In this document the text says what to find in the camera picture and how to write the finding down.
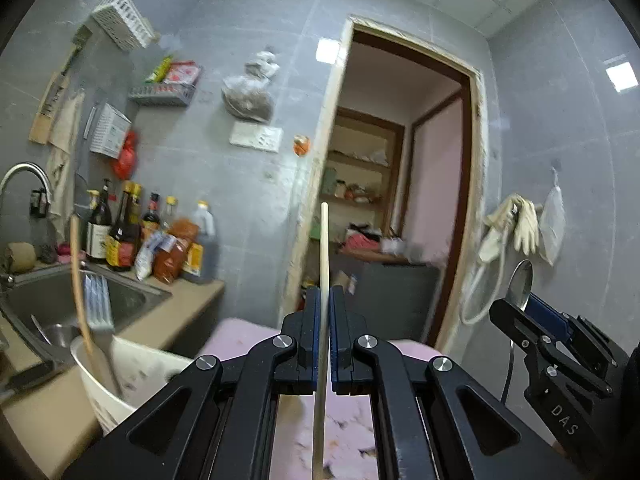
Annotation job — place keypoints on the red plastic bag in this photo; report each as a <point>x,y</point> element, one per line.
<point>125,157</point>

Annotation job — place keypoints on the steel spoon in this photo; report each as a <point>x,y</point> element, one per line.
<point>521,282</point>

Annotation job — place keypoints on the black wall clip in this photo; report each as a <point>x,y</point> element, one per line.
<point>38,202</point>

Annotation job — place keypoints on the green snack packet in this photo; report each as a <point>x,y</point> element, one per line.
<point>160,70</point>

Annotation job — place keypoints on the grey wall rack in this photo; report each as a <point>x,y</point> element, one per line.
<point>160,95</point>

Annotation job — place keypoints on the wooden shelf unit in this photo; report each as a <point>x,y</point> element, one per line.
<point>357,159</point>

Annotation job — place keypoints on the white wall socket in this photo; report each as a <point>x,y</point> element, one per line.
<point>270,139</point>

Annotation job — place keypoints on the wooden chopstick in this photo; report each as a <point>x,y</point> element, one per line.
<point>324,260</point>
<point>75,280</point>

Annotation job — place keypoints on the orange wall plug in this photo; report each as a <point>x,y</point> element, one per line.
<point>301,146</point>

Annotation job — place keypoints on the white wall switch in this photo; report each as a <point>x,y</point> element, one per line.
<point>243,135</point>

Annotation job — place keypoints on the beige sponge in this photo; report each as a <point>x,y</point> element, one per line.
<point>21,257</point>

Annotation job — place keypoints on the beige kitchen counter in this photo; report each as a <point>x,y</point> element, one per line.
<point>50,410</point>

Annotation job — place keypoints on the cooking oil jug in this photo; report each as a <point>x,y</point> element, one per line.
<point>202,230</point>

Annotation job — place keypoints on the red snack packet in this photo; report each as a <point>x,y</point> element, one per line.
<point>182,74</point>

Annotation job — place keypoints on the white mesh bag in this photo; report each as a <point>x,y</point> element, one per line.
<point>550,230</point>

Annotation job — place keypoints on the pink sponge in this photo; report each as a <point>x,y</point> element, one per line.
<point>67,251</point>

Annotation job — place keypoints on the white blue seasoning packet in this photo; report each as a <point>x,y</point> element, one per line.
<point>145,260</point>

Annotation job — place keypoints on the metal hanging tool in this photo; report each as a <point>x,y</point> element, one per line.
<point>91,121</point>

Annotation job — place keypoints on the hanging clear plastic bag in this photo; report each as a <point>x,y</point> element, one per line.
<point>247,100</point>

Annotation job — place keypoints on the steel wool scrubber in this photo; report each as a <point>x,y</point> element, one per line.
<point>46,254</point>

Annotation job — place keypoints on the pink floral table cloth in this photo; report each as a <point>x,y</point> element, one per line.
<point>350,435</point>

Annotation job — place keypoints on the red cloth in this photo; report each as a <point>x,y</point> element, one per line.
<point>360,244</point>

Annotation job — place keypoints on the steel sink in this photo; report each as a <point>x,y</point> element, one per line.
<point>130,300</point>

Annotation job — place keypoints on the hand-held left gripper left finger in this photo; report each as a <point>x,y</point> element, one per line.
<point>314,340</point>

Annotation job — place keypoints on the chrome faucet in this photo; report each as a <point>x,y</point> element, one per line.
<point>30,167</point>

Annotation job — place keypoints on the cream rubber glove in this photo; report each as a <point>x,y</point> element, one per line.
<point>526,230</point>
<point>492,240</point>

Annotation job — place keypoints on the dark bottle red cap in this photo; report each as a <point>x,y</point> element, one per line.
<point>150,220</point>

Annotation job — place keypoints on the steel bowl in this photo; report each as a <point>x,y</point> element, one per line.
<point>60,335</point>

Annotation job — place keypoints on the clear bottle gold cap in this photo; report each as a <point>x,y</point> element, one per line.
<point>170,210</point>

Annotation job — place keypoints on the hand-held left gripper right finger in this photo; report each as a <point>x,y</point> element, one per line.
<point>336,340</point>

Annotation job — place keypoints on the ceiling light panel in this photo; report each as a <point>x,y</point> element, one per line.
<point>621,75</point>

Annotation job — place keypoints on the dark bottle yellow label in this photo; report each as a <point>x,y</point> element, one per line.
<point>122,250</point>

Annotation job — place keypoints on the grey cabinet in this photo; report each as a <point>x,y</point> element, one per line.
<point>400,300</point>

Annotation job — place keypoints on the white wall basket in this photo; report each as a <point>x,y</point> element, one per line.
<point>120,20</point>

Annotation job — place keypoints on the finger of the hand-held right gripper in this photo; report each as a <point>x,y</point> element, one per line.
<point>547,312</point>
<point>510,317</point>

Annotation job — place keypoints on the dark bottle white label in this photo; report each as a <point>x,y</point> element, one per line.
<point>98,240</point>

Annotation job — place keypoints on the beige hanging towel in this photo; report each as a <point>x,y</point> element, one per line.
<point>65,125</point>

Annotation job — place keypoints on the wooden door frame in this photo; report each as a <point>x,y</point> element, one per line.
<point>310,185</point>

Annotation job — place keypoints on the white plastic utensil holder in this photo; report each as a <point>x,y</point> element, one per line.
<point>145,370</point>

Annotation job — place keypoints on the white wall box holder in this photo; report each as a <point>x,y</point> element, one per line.
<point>110,132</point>

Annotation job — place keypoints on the orange seasoning packet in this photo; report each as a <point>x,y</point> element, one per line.
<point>172,255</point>

